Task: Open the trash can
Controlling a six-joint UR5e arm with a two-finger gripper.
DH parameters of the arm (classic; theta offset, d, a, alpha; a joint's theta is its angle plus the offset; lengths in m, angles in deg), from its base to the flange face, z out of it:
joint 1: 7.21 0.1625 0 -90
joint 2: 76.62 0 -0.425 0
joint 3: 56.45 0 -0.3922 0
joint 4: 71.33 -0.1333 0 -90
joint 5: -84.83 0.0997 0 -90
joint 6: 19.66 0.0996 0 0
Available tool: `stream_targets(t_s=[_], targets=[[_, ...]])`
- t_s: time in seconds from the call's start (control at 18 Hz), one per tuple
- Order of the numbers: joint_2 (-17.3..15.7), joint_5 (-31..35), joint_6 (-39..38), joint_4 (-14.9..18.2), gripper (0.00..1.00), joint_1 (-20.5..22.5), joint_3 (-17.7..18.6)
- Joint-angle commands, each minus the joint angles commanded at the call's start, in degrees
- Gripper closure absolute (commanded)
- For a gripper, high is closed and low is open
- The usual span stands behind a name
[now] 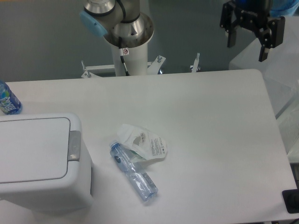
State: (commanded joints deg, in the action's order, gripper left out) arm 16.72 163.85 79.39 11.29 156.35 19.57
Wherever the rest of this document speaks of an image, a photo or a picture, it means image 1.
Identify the silver clamp screw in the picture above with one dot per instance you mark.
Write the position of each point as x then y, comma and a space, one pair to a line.
195, 66

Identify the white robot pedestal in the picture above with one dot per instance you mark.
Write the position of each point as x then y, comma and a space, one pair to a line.
134, 60

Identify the translucent plastic storage box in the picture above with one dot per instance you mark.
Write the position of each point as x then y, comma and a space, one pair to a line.
281, 76

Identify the blue plastic water jug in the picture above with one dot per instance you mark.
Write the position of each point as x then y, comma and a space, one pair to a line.
284, 8

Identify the empty clear plastic bottle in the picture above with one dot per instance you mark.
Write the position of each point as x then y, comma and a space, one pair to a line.
136, 175

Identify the blue labelled water bottle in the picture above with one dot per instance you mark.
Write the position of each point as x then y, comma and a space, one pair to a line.
9, 103

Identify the crumpled white plastic bag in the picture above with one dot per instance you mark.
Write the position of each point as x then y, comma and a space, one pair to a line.
142, 144

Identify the white push-lid trash can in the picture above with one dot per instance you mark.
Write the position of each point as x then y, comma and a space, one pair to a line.
44, 162

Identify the black device at table edge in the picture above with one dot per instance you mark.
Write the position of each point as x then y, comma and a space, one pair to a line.
291, 199

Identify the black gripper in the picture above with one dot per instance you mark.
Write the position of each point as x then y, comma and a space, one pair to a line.
253, 15

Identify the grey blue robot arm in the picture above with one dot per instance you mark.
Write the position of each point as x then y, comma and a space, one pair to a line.
123, 25

